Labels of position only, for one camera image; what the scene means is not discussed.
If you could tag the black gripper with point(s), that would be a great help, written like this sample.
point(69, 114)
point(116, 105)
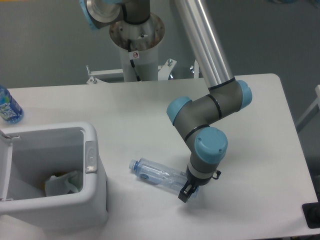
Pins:
point(190, 189)

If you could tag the crushed clear plastic bottle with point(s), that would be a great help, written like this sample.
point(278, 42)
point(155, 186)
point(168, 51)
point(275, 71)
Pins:
point(159, 175)

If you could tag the white plastic bag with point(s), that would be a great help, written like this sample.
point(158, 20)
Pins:
point(69, 183)

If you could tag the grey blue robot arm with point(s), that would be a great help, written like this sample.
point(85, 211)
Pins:
point(192, 119)

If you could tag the white trash can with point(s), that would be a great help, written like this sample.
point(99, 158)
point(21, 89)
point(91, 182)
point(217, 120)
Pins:
point(29, 155)

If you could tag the black clamp at table edge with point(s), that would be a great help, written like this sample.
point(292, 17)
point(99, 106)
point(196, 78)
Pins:
point(311, 213)

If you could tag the blue labelled water bottle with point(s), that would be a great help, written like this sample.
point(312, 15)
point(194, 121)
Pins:
point(10, 111)

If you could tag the white pedestal base frame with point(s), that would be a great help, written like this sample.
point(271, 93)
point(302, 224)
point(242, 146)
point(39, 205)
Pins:
point(168, 71)

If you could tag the white frame at right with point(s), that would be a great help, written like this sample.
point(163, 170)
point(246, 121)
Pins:
point(310, 112)

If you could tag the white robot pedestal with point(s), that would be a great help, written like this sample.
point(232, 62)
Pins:
point(138, 47)

